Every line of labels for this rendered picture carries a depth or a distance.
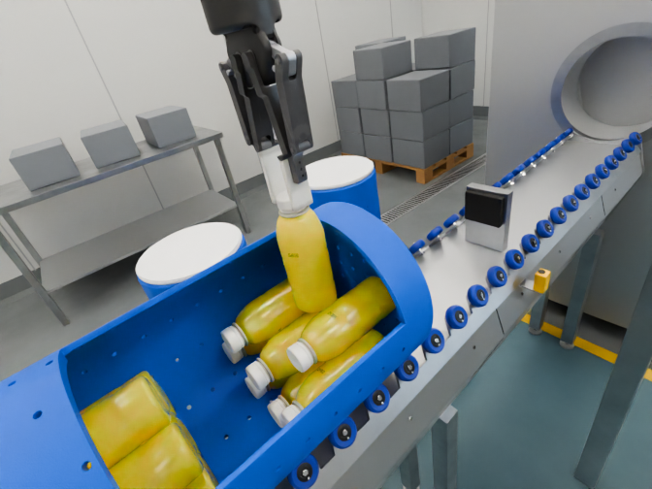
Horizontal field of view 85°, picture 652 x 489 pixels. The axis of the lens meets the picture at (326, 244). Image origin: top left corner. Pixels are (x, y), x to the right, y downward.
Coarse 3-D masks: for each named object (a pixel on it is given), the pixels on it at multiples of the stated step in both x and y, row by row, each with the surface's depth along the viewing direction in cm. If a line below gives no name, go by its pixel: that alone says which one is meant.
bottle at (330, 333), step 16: (352, 288) 55; (368, 288) 54; (384, 288) 54; (336, 304) 52; (352, 304) 52; (368, 304) 52; (384, 304) 53; (320, 320) 50; (336, 320) 50; (352, 320) 50; (368, 320) 51; (304, 336) 49; (320, 336) 48; (336, 336) 49; (352, 336) 50; (320, 352) 48; (336, 352) 49
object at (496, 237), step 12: (468, 192) 84; (480, 192) 82; (492, 192) 81; (504, 192) 79; (468, 204) 85; (480, 204) 83; (492, 204) 80; (504, 204) 80; (468, 216) 87; (480, 216) 84; (492, 216) 82; (504, 216) 82; (468, 228) 91; (480, 228) 88; (492, 228) 85; (504, 228) 83; (468, 240) 92; (480, 240) 89; (492, 240) 87; (504, 240) 85
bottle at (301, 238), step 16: (288, 224) 46; (304, 224) 46; (320, 224) 48; (288, 240) 46; (304, 240) 46; (320, 240) 48; (288, 256) 48; (304, 256) 47; (320, 256) 48; (288, 272) 50; (304, 272) 48; (320, 272) 49; (304, 288) 50; (320, 288) 50; (304, 304) 52; (320, 304) 52
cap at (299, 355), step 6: (300, 342) 49; (288, 348) 48; (294, 348) 48; (300, 348) 48; (306, 348) 48; (288, 354) 49; (294, 354) 47; (300, 354) 47; (306, 354) 48; (294, 360) 49; (300, 360) 47; (306, 360) 47; (312, 360) 48; (294, 366) 50; (300, 366) 48; (306, 366) 47
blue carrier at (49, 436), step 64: (256, 256) 60; (384, 256) 47; (128, 320) 46; (192, 320) 58; (384, 320) 62; (0, 384) 36; (64, 384) 34; (192, 384) 58; (0, 448) 29; (64, 448) 30; (256, 448) 53
